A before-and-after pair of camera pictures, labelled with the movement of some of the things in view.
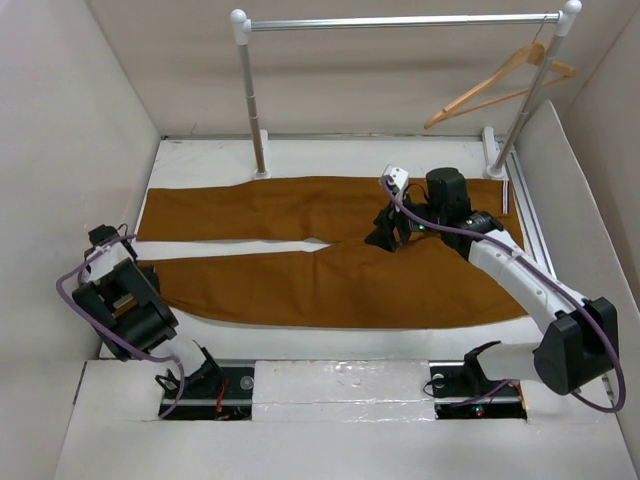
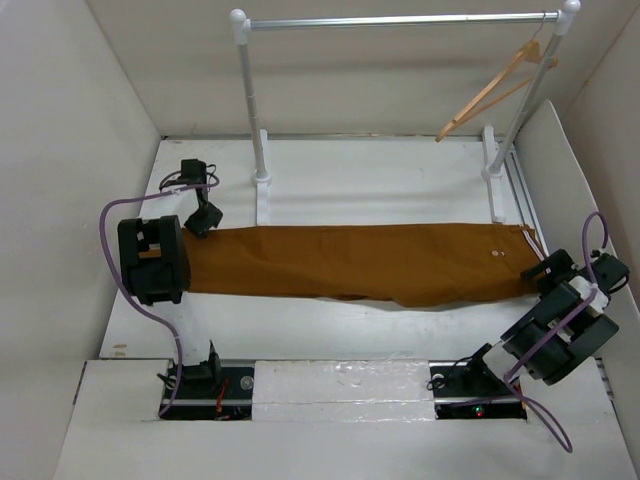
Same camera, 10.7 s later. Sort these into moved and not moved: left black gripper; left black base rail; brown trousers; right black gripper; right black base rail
Moved: brown trousers; right black gripper; left black gripper
Not moved: right black base rail; left black base rail
